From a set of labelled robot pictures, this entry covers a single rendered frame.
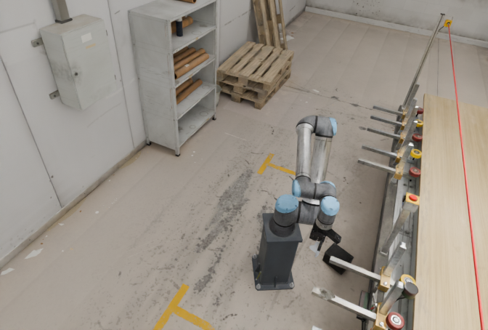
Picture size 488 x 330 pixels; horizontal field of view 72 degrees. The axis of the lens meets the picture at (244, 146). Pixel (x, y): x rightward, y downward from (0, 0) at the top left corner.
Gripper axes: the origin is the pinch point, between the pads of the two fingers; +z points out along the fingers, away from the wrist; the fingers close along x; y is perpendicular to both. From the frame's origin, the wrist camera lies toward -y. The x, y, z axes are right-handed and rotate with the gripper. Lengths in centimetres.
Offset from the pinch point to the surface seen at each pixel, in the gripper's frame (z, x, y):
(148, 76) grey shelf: 1, -115, 210
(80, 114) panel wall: 9, -40, 225
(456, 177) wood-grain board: 4, -113, -76
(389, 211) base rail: 24, -75, -38
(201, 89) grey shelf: 43, -185, 191
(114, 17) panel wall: -59, -99, 226
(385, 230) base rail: 24, -54, -38
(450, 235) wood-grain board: 4, -51, -71
